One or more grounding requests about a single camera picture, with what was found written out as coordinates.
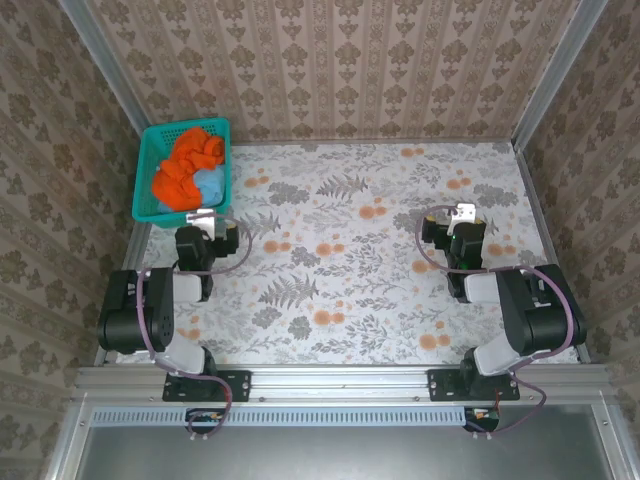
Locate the teal plastic basket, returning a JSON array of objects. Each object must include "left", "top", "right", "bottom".
[{"left": 131, "top": 117, "right": 236, "bottom": 230}]

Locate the aluminium frame post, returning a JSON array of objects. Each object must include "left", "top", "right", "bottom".
[
  {"left": 57, "top": 0, "right": 149, "bottom": 146},
  {"left": 512, "top": 0, "right": 609, "bottom": 151}
]

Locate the orange t-shirt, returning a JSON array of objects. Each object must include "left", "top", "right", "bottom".
[{"left": 151, "top": 127, "right": 226, "bottom": 210}]

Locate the small black connector board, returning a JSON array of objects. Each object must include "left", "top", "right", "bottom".
[
  {"left": 463, "top": 405, "right": 501, "bottom": 434},
  {"left": 185, "top": 407, "right": 226, "bottom": 437}
]

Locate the floral patterned table cover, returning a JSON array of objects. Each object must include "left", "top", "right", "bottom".
[{"left": 115, "top": 142, "right": 581, "bottom": 366}]

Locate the aluminium mounting rail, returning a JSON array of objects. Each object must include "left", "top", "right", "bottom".
[{"left": 74, "top": 364, "right": 614, "bottom": 401}]

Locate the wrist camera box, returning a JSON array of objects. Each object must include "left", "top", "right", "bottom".
[
  {"left": 185, "top": 208, "right": 241, "bottom": 257},
  {"left": 421, "top": 202, "right": 477, "bottom": 252}
]

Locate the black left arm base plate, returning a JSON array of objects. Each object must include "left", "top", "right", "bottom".
[{"left": 162, "top": 368, "right": 252, "bottom": 404}]

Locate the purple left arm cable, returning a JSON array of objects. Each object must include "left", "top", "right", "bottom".
[{"left": 135, "top": 213, "right": 253, "bottom": 444}]

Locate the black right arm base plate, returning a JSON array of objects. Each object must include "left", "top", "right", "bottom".
[{"left": 427, "top": 368, "right": 521, "bottom": 404}]

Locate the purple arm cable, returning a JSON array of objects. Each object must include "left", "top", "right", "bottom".
[
  {"left": 135, "top": 213, "right": 253, "bottom": 444},
  {"left": 416, "top": 204, "right": 576, "bottom": 441}
]

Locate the light blue t-shirt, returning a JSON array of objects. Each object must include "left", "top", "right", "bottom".
[{"left": 157, "top": 167, "right": 227, "bottom": 214}]

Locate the grey metal sheet panel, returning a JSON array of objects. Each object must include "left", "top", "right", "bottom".
[{"left": 74, "top": 424, "right": 621, "bottom": 480}]

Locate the grey slotted cable duct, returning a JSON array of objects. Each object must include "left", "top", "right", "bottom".
[{"left": 92, "top": 405, "right": 466, "bottom": 427}]

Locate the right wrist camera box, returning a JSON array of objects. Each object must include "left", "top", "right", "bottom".
[{"left": 421, "top": 202, "right": 477, "bottom": 252}]

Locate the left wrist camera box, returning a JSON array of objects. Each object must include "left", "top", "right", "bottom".
[{"left": 185, "top": 208, "right": 241, "bottom": 257}]

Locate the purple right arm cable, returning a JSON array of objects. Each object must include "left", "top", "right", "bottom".
[{"left": 416, "top": 204, "right": 576, "bottom": 441}]

